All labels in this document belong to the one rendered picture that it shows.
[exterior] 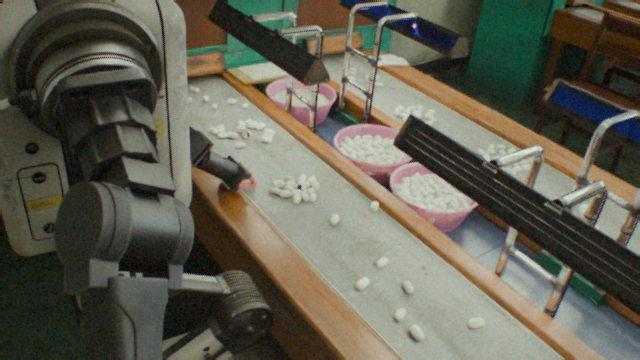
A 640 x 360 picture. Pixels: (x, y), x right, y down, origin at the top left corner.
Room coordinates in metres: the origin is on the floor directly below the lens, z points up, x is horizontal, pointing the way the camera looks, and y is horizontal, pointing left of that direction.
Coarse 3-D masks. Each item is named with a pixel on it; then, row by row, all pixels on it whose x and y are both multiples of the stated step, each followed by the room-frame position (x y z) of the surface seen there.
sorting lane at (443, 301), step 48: (192, 96) 1.87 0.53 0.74; (240, 96) 1.92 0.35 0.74; (288, 144) 1.59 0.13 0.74; (336, 192) 1.34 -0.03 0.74; (288, 240) 1.10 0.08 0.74; (336, 240) 1.12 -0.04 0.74; (384, 240) 1.14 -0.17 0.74; (336, 288) 0.95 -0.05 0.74; (384, 288) 0.96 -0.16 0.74; (432, 288) 0.98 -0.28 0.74; (384, 336) 0.82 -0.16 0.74; (432, 336) 0.83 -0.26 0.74; (480, 336) 0.84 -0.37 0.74; (528, 336) 0.86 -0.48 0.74
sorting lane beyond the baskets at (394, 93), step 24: (336, 72) 2.26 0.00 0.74; (360, 72) 2.29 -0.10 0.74; (384, 72) 2.32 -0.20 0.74; (360, 96) 2.03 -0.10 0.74; (384, 96) 2.06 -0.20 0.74; (408, 96) 2.09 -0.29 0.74; (456, 120) 1.91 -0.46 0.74; (480, 144) 1.74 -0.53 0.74; (504, 144) 1.76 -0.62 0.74; (504, 168) 1.59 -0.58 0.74; (552, 168) 1.62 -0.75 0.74; (552, 192) 1.47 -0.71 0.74; (600, 216) 1.36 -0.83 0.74; (624, 216) 1.38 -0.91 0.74
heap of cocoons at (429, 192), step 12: (408, 180) 1.45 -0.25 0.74; (420, 180) 1.46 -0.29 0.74; (432, 180) 1.46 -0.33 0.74; (408, 192) 1.40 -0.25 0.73; (420, 192) 1.39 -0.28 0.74; (432, 192) 1.40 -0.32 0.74; (444, 192) 1.40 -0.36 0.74; (456, 192) 1.40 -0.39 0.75; (420, 204) 1.32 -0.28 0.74; (432, 204) 1.33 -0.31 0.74; (444, 204) 1.33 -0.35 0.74; (456, 204) 1.35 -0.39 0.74; (468, 204) 1.36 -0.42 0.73
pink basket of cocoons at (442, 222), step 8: (400, 168) 1.47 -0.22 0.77; (408, 168) 1.49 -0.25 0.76; (424, 168) 1.51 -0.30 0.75; (392, 176) 1.42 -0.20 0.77; (400, 176) 1.46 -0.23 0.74; (408, 176) 1.48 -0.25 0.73; (392, 184) 1.39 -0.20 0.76; (400, 200) 1.31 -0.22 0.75; (472, 200) 1.38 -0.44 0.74; (416, 208) 1.27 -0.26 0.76; (424, 208) 1.26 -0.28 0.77; (472, 208) 1.30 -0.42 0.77; (424, 216) 1.27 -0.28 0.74; (432, 216) 1.27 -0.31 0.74; (440, 216) 1.26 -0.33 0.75; (448, 216) 1.27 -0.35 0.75; (456, 216) 1.28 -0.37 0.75; (464, 216) 1.30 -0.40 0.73; (432, 224) 1.28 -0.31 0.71; (440, 224) 1.28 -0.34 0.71; (448, 224) 1.28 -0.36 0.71; (456, 224) 1.30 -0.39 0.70
